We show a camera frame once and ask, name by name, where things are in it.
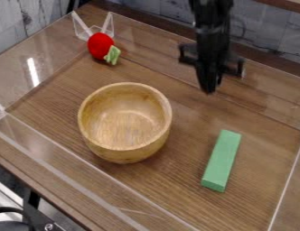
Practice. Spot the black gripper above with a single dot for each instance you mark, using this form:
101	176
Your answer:
210	56

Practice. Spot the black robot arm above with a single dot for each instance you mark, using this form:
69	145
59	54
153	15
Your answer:
212	13

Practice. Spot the red plush fruit green leaf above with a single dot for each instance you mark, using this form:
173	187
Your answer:
102	48

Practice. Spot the round wooden bowl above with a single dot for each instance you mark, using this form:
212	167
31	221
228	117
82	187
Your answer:
125	120

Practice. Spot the green rectangular block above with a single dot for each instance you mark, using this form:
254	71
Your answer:
218	167

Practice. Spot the black metal table leg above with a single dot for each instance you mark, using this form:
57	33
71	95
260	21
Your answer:
49	220

